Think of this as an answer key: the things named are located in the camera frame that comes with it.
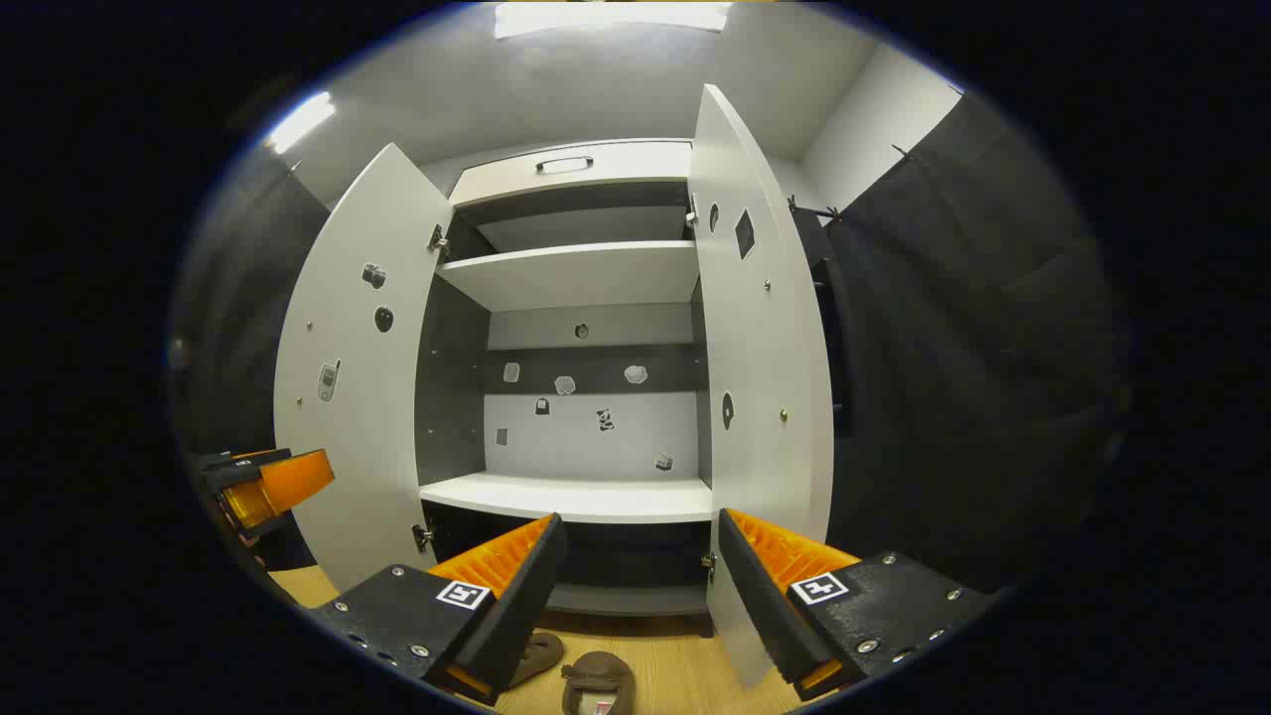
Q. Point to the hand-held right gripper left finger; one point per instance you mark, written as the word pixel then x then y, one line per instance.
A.
pixel 516 616

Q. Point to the white cabinet drawer front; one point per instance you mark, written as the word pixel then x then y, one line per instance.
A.
pixel 635 164

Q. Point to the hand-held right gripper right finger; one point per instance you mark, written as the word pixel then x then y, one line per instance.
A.
pixel 765 606

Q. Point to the rectangular ceiling light panel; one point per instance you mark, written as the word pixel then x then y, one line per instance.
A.
pixel 611 18

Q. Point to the long ceiling light strip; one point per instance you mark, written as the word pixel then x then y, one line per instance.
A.
pixel 300 122

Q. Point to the white shoe cabinet door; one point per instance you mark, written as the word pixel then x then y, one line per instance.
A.
pixel 348 447
pixel 765 348

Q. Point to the brown fuzzy shoe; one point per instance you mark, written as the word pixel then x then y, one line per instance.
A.
pixel 599 680
pixel 541 653

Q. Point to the white shoe cabinet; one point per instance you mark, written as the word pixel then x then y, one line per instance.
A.
pixel 576 497

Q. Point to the black backdrop cloth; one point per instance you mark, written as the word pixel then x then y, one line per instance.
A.
pixel 248 298
pixel 973 348

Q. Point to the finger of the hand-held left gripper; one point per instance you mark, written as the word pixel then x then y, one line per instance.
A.
pixel 248 508
pixel 298 479

